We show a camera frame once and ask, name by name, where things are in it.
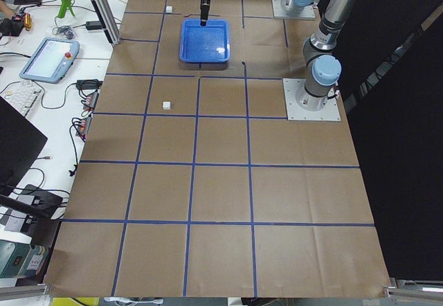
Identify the white block mid table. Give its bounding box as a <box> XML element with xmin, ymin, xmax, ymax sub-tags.
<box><xmin>162</xmin><ymin>101</ymin><xmax>172</xmax><ymax>110</ymax></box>

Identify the blue plastic tray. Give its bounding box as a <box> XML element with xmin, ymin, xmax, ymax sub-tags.
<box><xmin>179</xmin><ymin>19</ymin><xmax>230</xmax><ymax>63</ymax></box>

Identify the black power adapter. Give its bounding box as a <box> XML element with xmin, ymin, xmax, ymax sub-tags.
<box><xmin>84</xmin><ymin>21</ymin><xmax>102</xmax><ymax>30</ymax></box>

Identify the blue teach pendant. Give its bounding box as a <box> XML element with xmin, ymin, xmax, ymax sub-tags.
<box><xmin>19</xmin><ymin>37</ymin><xmax>80</xmax><ymax>84</ymax></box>

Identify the brown paper table cover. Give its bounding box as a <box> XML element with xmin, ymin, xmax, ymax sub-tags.
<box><xmin>45</xmin><ymin>0</ymin><xmax>389</xmax><ymax>298</ymax></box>

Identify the white keyboard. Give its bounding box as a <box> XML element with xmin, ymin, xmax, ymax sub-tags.
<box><xmin>1</xmin><ymin>80</ymin><xmax>43</xmax><ymax>119</ymax></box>

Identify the black monitor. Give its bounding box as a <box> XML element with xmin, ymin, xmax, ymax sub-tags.
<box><xmin>1</xmin><ymin>98</ymin><xmax>62</xmax><ymax>219</ymax></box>

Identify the aluminium frame post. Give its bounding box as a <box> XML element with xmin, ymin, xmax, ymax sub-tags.
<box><xmin>90</xmin><ymin>0</ymin><xmax>121</xmax><ymax>46</ymax></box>

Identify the green handled reacher grabber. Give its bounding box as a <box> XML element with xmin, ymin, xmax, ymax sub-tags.
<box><xmin>57</xmin><ymin>0</ymin><xmax>75</xmax><ymax>19</ymax></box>

